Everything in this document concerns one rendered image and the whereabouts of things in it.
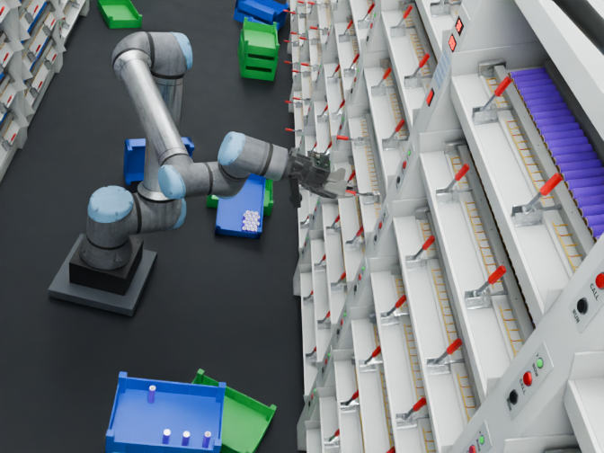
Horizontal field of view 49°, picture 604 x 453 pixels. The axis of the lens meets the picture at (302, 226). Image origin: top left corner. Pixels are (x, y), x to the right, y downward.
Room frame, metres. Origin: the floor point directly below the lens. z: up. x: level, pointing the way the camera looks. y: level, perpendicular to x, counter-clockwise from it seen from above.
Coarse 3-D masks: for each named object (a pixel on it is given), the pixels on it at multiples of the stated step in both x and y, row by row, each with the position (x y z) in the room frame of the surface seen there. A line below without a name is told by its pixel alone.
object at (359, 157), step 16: (352, 112) 1.90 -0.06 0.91; (368, 112) 1.89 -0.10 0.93; (352, 128) 1.84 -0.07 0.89; (352, 144) 1.75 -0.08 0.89; (368, 144) 1.75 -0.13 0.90; (368, 160) 1.67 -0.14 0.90; (368, 176) 1.59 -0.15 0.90; (368, 208) 1.45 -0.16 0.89; (368, 224) 1.39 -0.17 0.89; (368, 240) 1.30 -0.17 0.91
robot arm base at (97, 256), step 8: (88, 240) 1.63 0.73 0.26; (128, 240) 1.71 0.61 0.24; (80, 248) 1.64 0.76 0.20; (88, 248) 1.62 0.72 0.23; (96, 248) 1.61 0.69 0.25; (104, 248) 1.62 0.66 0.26; (112, 248) 1.63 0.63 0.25; (120, 248) 1.65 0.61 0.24; (128, 248) 1.69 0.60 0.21; (88, 256) 1.61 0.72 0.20; (96, 256) 1.61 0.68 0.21; (104, 256) 1.61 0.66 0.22; (112, 256) 1.62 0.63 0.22; (120, 256) 1.65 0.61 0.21; (128, 256) 1.67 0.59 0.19; (96, 264) 1.60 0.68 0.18; (104, 264) 1.60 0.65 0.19; (112, 264) 1.62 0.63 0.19; (120, 264) 1.64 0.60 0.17
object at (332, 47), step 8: (344, 0) 2.58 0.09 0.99; (344, 8) 2.59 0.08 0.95; (328, 40) 2.61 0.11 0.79; (328, 48) 2.58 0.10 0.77; (336, 48) 2.59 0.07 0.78; (320, 72) 2.60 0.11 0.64; (320, 80) 2.58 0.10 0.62; (320, 88) 2.58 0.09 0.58; (312, 104) 2.59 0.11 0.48; (312, 112) 2.58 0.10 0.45; (312, 120) 2.58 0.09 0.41; (304, 136) 2.59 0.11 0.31; (304, 144) 2.58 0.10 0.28; (304, 152) 2.58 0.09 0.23
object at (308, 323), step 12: (300, 264) 1.89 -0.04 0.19; (300, 276) 1.88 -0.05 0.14; (312, 276) 1.88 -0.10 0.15; (312, 288) 1.82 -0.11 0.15; (312, 300) 1.74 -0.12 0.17; (312, 312) 1.70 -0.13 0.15; (312, 324) 1.64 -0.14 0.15; (312, 336) 1.58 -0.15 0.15; (312, 348) 1.53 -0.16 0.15; (312, 360) 1.48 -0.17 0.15; (312, 372) 1.43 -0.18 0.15; (312, 384) 1.38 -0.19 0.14
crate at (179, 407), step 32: (128, 384) 1.06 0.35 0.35; (160, 384) 1.07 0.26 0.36; (192, 384) 1.10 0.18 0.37; (224, 384) 1.11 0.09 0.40; (128, 416) 0.97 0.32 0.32; (160, 416) 1.00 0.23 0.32; (192, 416) 1.03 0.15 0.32; (128, 448) 0.87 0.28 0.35; (160, 448) 0.89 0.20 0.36; (192, 448) 0.91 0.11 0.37
